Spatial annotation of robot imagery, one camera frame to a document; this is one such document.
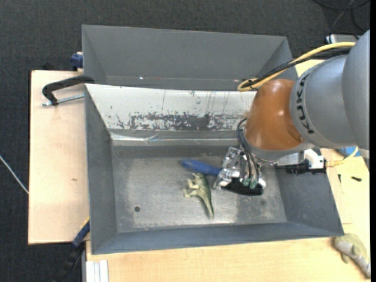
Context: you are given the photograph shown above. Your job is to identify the pale green glove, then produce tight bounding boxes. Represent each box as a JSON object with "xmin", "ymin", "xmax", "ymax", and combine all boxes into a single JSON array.
[{"xmin": 333, "ymin": 233, "xmax": 370, "ymax": 278}]

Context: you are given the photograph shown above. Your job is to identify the black cylinder on white bracket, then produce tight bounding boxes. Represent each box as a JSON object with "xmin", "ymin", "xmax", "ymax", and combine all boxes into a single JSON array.
[{"xmin": 276, "ymin": 149, "xmax": 327, "ymax": 176}]

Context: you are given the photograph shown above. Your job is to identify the grey metal bin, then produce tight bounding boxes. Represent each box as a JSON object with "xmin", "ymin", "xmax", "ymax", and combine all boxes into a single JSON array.
[{"xmin": 81, "ymin": 24, "xmax": 345, "ymax": 255}]

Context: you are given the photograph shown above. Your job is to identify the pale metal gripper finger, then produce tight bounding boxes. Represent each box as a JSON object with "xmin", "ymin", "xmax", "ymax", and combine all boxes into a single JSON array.
[
  {"xmin": 218, "ymin": 169, "xmax": 239, "ymax": 180},
  {"xmin": 212, "ymin": 177, "xmax": 230, "ymax": 190}
]

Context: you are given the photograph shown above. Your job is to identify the blue handled tool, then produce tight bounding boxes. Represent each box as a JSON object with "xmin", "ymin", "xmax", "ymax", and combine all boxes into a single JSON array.
[{"xmin": 179, "ymin": 158, "xmax": 222, "ymax": 176}]

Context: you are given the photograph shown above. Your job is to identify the pale wood board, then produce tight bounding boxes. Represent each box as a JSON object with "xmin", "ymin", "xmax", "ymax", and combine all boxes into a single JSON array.
[{"xmin": 28, "ymin": 70, "xmax": 90, "ymax": 245}]

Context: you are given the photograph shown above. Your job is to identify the green toy dinosaur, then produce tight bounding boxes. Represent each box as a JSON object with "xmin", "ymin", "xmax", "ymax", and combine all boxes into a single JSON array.
[{"xmin": 183, "ymin": 172, "xmax": 215, "ymax": 220}]

